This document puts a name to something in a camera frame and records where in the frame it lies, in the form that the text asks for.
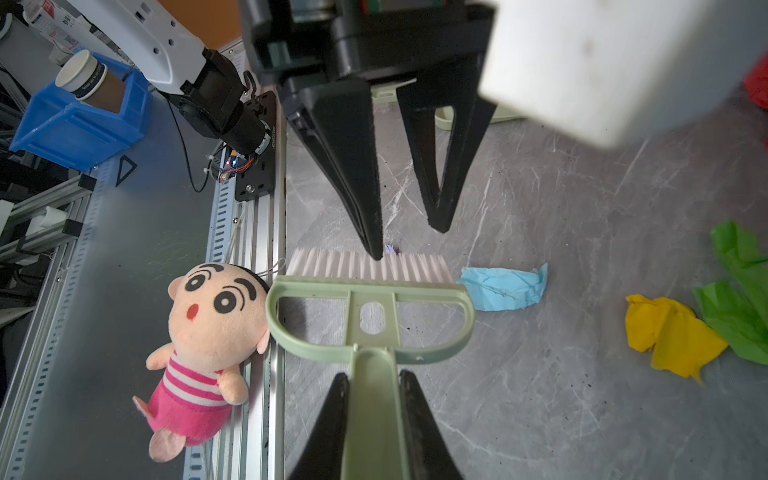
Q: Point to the red paper scrap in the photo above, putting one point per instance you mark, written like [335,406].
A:
[755,84]

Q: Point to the aluminium front rail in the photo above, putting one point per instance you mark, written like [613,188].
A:
[247,232]

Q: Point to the green paper scrap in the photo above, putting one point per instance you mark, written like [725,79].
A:
[736,309]

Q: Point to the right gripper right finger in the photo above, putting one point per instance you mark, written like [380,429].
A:
[427,453]

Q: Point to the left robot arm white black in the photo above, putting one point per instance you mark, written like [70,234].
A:
[443,136]

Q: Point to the green hand brush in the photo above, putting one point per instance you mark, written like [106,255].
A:
[375,446]

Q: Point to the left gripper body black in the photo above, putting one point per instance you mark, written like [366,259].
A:
[435,46]

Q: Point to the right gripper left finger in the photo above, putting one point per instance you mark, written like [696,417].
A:
[323,454]

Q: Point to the plush doll pink shirt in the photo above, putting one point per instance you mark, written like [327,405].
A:
[217,322]

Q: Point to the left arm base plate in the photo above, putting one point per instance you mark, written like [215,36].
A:
[252,174]

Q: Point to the paper coffee cup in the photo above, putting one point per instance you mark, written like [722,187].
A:
[91,82]

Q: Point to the yellow paper scrap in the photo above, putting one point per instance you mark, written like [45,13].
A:
[679,342]

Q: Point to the blue storage bin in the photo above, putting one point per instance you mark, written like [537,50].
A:
[60,129]

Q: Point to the light blue paper scrap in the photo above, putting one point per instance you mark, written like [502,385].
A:
[501,289]

